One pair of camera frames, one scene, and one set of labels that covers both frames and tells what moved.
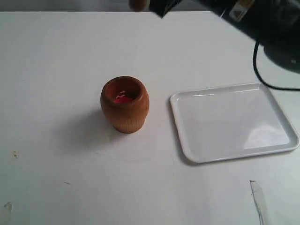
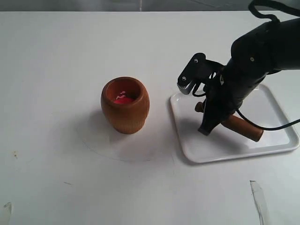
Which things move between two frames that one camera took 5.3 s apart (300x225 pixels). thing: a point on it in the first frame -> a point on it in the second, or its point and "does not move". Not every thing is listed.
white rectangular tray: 231,122 does not move
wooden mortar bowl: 126,100 does not move
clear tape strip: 259,202 does not move
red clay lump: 122,98 does not move
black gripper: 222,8 -> 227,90
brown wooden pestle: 137,5 -> 239,126
